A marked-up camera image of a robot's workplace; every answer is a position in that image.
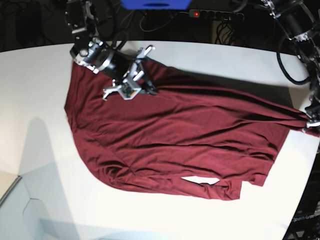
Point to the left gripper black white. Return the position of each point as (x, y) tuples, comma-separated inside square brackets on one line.
[(313, 118)]

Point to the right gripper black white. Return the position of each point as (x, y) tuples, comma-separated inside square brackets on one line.
[(122, 67)]

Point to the dark red long-sleeve t-shirt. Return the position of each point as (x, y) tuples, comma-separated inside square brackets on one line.
[(194, 138)]

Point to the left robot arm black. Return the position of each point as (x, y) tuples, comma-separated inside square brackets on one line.
[(303, 31)]

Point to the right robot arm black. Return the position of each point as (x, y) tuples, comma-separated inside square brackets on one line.
[(91, 50)]

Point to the blue box at table back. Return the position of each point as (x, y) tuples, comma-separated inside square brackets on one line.
[(155, 4)]

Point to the black power strip red light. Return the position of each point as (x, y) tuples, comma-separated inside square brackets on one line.
[(216, 15)]

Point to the black OpenArm labelled case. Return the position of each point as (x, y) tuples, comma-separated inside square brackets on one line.
[(305, 224)]

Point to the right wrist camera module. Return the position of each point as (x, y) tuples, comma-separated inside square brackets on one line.
[(129, 89)]

